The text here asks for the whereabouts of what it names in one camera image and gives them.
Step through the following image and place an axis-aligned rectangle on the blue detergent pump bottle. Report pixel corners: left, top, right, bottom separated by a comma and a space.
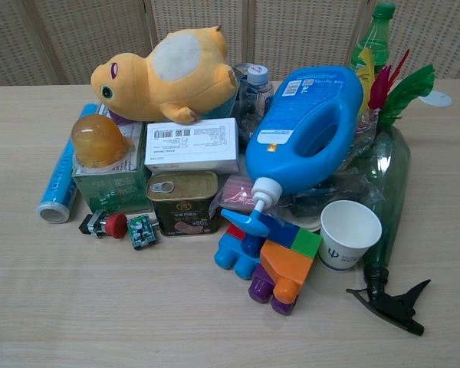
220, 65, 364, 238

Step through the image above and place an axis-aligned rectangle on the yellow plush toy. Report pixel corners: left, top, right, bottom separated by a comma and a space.
90, 25, 239, 125

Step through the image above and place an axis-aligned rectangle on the green soda bottle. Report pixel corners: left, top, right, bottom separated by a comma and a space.
349, 2, 396, 77

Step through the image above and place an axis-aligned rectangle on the blue cylindrical tube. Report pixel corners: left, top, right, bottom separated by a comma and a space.
36, 103, 99, 225

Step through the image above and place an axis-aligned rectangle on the wooden folding screen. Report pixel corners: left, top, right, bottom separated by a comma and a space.
0, 0, 460, 89

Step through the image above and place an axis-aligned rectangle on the green spray bottle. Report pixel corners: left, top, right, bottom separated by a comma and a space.
346, 126, 432, 337

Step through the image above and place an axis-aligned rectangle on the red snack packet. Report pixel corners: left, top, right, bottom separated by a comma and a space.
218, 174, 256, 212

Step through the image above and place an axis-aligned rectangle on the colourful building block toy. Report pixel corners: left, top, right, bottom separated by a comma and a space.
213, 214, 324, 317

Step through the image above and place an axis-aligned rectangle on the luncheon meat tin can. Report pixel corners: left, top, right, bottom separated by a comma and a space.
146, 170, 222, 238

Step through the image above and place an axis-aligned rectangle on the clear water bottle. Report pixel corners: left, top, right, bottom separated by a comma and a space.
235, 64, 275, 151

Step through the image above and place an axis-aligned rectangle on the red emergency stop button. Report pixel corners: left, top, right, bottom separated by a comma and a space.
78, 209, 128, 241

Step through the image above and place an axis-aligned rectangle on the feather shuttlecock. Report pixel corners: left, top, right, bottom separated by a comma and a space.
367, 48, 436, 127

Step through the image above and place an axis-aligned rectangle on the green cardboard box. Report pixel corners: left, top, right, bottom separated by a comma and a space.
71, 102, 154, 216

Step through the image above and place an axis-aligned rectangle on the green circuit board module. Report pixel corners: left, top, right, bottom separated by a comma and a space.
126, 214, 159, 252

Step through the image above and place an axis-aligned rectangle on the white cardboard box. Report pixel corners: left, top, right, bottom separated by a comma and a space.
143, 117, 241, 175

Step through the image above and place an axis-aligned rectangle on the amber jelly cup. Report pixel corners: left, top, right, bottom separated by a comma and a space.
70, 113, 136, 169

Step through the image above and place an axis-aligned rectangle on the white paper cup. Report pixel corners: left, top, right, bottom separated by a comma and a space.
318, 199, 383, 272

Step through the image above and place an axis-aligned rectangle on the white round disc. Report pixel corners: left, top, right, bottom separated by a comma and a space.
420, 90, 454, 108

